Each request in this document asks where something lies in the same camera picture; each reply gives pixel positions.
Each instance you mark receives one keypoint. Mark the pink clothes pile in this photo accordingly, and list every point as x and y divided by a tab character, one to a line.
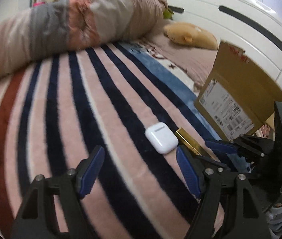
265	130

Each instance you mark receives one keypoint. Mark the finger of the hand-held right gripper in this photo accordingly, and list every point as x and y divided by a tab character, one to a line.
213	161
220	147

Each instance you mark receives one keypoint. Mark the tan plush toy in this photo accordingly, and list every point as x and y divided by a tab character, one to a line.
193	34

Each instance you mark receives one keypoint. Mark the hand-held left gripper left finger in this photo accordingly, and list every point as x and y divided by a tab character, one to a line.
92	171

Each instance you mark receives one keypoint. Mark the white earbuds case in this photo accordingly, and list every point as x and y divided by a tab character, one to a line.
161	138

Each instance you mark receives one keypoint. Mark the pink bag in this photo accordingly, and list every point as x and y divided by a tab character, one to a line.
39	3

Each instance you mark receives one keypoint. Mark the green plush toy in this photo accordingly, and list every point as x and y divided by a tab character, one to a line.
167	13

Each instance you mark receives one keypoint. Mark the striped blanket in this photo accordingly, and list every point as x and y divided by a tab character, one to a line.
68	117

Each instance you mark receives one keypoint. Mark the brown cardboard box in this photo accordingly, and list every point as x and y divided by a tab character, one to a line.
238	89

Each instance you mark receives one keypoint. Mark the rolled pink grey quilt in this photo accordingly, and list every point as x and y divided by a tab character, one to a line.
81	22

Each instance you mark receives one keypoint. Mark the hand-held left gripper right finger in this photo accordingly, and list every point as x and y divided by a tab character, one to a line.
188	174

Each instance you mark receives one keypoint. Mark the gold lipstick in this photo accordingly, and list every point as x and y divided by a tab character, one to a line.
188	140

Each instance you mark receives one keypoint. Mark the pink bed sheet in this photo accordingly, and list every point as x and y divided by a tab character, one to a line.
183	57

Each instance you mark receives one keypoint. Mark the white bed headboard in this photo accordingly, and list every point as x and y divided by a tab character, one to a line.
230	5

